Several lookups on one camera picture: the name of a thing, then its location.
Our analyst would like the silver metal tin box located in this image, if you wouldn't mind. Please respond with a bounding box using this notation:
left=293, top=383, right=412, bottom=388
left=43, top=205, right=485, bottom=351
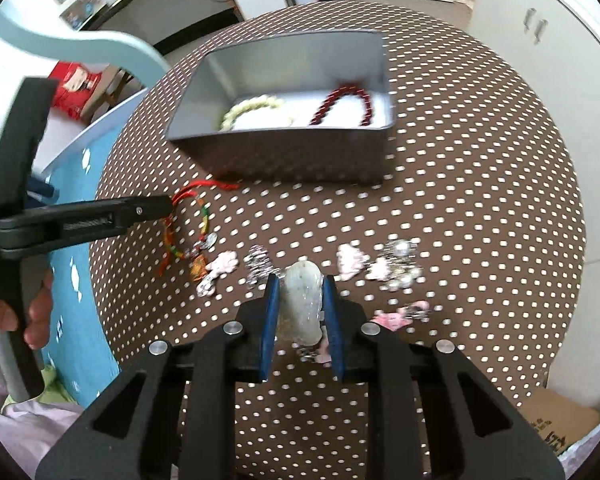
left=166, top=30, right=397, bottom=185

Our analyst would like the pale green jade pendant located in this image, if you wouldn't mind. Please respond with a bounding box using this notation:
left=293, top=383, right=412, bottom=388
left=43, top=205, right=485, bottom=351
left=277, top=259, right=326, bottom=348

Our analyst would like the red bag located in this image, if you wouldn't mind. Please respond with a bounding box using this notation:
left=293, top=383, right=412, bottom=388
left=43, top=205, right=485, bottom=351
left=47, top=61, right=106, bottom=121

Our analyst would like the pink flower hair clip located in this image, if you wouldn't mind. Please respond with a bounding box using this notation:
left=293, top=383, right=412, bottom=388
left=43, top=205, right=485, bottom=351
left=196, top=252, right=238, bottom=297

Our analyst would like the pink rhinestone clip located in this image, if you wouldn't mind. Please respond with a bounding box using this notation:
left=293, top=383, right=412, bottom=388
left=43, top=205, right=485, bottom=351
left=297, top=335, right=331, bottom=364

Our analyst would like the white bead bracelet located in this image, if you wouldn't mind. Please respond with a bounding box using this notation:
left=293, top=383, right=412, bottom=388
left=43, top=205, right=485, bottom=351
left=219, top=94, right=296, bottom=133

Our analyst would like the small pink white clip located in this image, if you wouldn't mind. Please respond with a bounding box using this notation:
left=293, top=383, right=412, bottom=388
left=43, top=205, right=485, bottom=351
left=367, top=257, right=393, bottom=282

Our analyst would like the wooden stool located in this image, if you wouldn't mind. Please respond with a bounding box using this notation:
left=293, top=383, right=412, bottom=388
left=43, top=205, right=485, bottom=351
left=87, top=66, right=137, bottom=117

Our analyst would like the brown polka dot tablecloth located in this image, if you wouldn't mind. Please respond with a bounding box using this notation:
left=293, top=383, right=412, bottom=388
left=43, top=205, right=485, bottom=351
left=87, top=0, right=588, bottom=480

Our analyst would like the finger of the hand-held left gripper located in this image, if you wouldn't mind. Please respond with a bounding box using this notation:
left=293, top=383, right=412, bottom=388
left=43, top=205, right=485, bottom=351
left=0, top=227, right=131, bottom=262
left=0, top=195, right=174, bottom=235

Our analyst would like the cardboard box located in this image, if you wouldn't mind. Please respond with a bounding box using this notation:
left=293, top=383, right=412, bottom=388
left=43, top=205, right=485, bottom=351
left=517, top=387, right=600, bottom=458

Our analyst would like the person's left hand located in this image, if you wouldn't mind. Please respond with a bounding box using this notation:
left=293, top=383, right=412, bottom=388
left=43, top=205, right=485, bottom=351
left=0, top=269, right=56, bottom=351

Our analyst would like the pink bow hair clip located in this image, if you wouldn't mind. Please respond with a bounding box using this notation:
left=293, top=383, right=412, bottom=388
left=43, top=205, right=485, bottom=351
left=372, top=301, right=431, bottom=331

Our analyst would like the light blue chair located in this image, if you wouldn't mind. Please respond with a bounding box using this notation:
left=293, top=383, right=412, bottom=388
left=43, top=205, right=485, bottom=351
left=0, top=10, right=171, bottom=181

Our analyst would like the pink white hair clip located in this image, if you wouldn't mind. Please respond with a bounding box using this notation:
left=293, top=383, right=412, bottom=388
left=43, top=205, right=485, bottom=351
left=336, top=244, right=370, bottom=278

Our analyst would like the teal candy print blanket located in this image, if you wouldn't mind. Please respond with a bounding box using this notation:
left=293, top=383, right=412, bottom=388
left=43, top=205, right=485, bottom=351
left=42, top=137, right=126, bottom=408

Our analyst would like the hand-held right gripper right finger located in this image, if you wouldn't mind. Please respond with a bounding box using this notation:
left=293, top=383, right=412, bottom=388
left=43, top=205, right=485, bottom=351
left=322, top=275, right=566, bottom=480

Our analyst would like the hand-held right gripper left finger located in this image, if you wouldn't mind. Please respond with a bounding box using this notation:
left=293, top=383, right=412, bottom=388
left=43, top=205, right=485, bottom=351
left=35, top=274, right=282, bottom=480

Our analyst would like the dark red bead bracelet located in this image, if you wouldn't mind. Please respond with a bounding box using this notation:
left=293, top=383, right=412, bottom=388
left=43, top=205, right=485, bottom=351
left=307, top=82, right=376, bottom=128

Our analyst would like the person's pink clothing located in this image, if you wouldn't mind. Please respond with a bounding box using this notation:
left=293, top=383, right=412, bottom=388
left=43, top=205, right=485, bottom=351
left=0, top=360, right=88, bottom=480

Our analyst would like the white wardrobe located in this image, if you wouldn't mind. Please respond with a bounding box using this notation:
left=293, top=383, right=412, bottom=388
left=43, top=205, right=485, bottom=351
left=467, top=0, right=600, bottom=261

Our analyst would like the clear bead bracelet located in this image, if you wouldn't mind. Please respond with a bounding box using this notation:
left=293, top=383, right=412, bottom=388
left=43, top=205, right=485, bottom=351
left=385, top=239, right=423, bottom=291

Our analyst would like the silver rhinestone hair clip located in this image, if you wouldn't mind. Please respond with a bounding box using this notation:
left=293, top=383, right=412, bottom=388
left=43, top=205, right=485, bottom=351
left=244, top=245, right=281, bottom=286

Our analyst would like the red multicoloured string bracelet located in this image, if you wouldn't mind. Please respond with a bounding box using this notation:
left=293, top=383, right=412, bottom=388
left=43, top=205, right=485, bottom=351
left=159, top=180, right=241, bottom=283

